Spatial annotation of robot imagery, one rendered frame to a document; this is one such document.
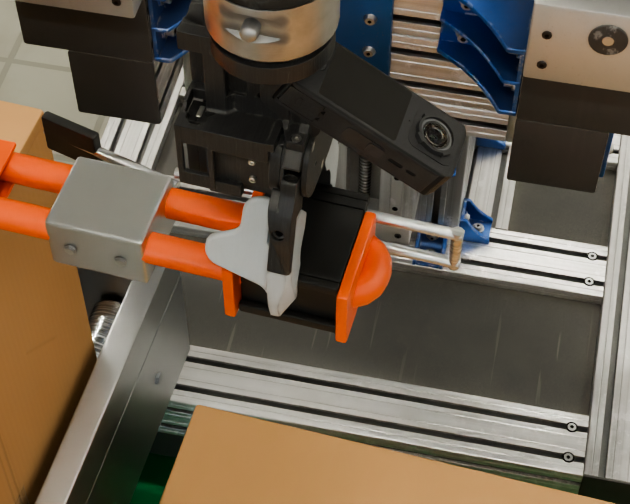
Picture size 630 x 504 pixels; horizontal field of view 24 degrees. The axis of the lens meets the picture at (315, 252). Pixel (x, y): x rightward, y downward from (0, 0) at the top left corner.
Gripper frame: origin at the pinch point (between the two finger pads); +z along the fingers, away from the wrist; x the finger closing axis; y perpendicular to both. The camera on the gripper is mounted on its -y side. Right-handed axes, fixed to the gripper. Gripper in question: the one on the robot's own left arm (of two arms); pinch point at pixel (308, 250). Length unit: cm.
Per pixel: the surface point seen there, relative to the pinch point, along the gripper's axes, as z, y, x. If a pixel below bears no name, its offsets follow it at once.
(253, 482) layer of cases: 53, 9, -10
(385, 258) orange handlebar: -0.6, -5.1, -0.4
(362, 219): -2.0, -3.1, -2.0
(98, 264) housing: 2.1, 13.7, 3.5
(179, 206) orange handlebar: -0.5, 9.3, -0.8
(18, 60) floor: 108, 85, -107
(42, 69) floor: 108, 80, -106
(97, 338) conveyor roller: 53, 30, -21
